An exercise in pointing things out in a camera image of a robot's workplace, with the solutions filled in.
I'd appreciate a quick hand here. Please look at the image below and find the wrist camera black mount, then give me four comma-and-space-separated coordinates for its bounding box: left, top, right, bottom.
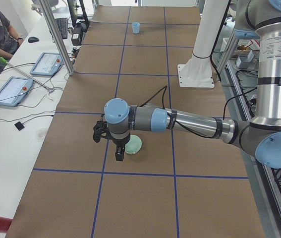
93, 114, 112, 143

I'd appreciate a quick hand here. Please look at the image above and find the black power adapter box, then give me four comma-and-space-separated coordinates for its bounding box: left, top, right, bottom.
71, 27, 83, 46

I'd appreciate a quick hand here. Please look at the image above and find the far blue teach pendant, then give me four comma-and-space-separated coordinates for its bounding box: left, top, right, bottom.
30, 52, 63, 76

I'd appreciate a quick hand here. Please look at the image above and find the blue teach pendant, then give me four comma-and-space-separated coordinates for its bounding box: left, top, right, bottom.
0, 76, 34, 107
30, 52, 63, 76

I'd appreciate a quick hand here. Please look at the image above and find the black computer mouse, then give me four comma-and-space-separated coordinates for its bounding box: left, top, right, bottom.
28, 37, 39, 43

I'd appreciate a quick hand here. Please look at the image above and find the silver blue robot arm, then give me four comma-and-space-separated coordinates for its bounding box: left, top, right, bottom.
93, 0, 281, 169

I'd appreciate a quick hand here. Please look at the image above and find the black monitor stand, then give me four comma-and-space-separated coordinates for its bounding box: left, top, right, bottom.
67, 0, 90, 31

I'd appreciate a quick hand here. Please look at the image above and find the black keyboard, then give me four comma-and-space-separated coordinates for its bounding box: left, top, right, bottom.
55, 17, 68, 39

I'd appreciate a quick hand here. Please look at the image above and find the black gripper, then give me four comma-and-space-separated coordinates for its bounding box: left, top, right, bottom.
111, 135, 130, 161

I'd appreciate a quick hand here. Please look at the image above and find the mint green bowl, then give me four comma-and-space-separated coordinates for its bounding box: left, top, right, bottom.
125, 135, 142, 155

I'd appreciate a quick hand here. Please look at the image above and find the small black square pad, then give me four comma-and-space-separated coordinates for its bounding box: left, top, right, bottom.
14, 121, 25, 131

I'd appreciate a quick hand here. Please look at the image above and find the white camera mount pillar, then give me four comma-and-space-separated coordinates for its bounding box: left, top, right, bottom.
177, 0, 230, 89

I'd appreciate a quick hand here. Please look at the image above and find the aluminium frame post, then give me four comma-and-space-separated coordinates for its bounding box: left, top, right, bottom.
39, 0, 74, 76

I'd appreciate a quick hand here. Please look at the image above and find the light blue plastic cup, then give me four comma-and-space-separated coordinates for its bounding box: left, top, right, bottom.
132, 22, 140, 34

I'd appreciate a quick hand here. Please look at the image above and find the near blue teach pendant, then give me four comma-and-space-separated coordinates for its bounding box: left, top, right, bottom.
0, 76, 34, 107

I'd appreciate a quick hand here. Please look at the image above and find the green handled metal rod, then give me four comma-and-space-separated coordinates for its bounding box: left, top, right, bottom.
0, 57, 54, 93

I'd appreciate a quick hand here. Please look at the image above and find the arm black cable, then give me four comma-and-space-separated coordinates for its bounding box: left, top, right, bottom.
140, 85, 220, 138

